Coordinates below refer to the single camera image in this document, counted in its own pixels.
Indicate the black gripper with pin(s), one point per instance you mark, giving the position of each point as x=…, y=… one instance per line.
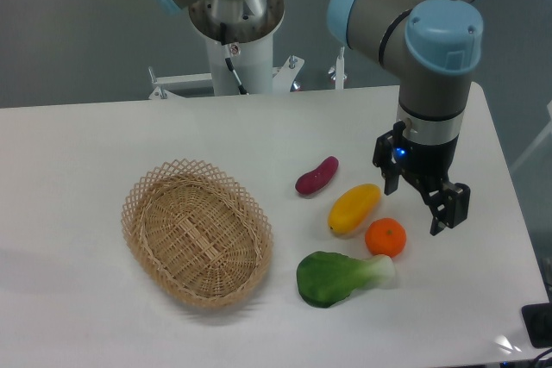
x=426, y=168

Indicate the green bok choy vegetable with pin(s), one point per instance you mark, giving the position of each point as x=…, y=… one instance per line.
x=324, y=279

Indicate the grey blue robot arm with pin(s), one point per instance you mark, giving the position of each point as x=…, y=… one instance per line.
x=431, y=46

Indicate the orange tangerine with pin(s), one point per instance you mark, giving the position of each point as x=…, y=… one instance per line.
x=385, y=236

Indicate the yellow mango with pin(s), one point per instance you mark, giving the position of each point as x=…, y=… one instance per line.
x=352, y=208

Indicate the purple sweet potato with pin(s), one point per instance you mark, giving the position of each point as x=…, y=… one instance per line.
x=313, y=181

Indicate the black device at edge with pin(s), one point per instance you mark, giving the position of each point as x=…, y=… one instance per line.
x=537, y=321

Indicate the woven wicker basket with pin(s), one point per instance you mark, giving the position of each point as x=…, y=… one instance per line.
x=197, y=233

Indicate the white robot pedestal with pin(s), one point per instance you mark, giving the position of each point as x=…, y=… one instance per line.
x=235, y=69

